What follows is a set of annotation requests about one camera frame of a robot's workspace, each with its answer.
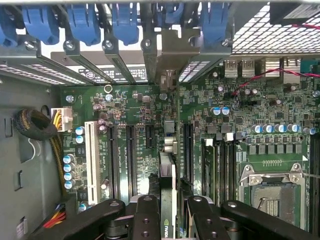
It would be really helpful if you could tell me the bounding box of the CPU socket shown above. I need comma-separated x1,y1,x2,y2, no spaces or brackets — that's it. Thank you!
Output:
238,162,307,232

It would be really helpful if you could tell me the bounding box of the white expansion slot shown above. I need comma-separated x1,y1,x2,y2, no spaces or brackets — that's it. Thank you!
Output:
84,121,101,205

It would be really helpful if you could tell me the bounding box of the green motherboard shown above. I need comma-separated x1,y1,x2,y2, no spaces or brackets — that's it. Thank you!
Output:
59,57,320,236

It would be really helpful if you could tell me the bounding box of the grey power supply unit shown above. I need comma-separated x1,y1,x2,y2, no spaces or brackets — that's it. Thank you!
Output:
0,74,63,240

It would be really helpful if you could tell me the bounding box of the black open PC case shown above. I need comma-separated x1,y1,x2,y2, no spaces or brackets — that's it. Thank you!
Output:
0,0,320,240

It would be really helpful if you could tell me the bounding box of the blue card retention clip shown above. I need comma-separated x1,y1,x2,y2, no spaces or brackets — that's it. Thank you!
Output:
0,6,19,48
199,2,230,50
65,3,101,47
156,2,185,30
21,4,60,46
111,2,140,46

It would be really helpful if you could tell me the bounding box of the black sleeved power wire bundle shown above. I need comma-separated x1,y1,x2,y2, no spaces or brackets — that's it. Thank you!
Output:
13,107,73,201

